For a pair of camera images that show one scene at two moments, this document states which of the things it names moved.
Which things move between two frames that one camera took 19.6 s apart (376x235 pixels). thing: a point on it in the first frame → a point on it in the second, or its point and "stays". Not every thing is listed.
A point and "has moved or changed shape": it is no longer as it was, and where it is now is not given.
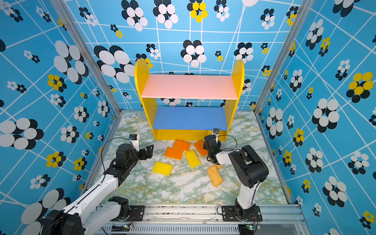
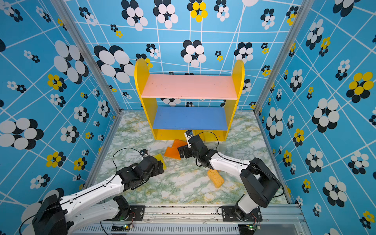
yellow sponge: [192, 158] has moved or changed shape
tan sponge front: [216, 178] stays
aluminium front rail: [205, 220] stays
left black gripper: [150, 152] → [158, 170]
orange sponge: [182, 144] stays
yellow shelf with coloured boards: [189, 106] stays
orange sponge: [174, 153] stays
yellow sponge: [162, 168] has moved or changed shape
